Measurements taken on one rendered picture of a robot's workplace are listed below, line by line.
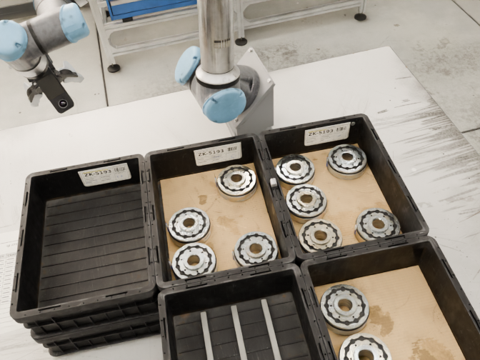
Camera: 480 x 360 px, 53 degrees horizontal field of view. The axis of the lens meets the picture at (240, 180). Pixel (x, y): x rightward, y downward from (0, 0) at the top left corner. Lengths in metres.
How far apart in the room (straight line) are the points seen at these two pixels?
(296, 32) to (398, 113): 1.73
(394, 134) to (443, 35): 1.86
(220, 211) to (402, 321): 0.50
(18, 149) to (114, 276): 0.73
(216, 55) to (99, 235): 0.53
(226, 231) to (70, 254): 0.39
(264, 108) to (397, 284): 0.66
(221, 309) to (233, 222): 0.23
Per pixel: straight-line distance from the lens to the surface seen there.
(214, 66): 1.23
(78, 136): 1.73
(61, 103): 1.26
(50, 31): 1.11
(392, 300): 1.13
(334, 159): 1.30
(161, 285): 1.03
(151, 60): 3.20
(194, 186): 1.30
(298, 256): 1.04
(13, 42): 1.10
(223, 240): 1.18
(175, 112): 1.71
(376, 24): 3.44
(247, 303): 1.10
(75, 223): 1.31
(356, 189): 1.29
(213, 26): 1.18
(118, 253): 1.22
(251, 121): 1.51
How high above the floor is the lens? 1.82
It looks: 50 degrees down
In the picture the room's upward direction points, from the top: 5 degrees counter-clockwise
